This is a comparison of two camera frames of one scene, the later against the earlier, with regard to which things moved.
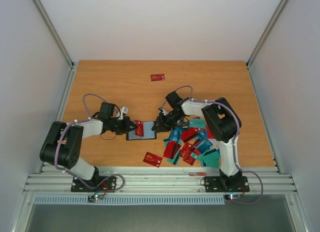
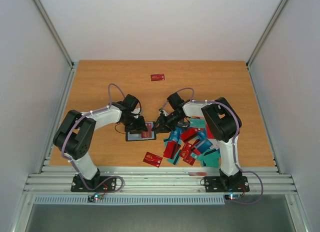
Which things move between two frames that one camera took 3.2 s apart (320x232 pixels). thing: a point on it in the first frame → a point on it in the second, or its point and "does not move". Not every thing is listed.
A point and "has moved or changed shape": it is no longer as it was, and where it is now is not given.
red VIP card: (139, 131) has moved or changed shape
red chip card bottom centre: (186, 153) does not move
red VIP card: (152, 159) does not move
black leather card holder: (149, 133) does not move
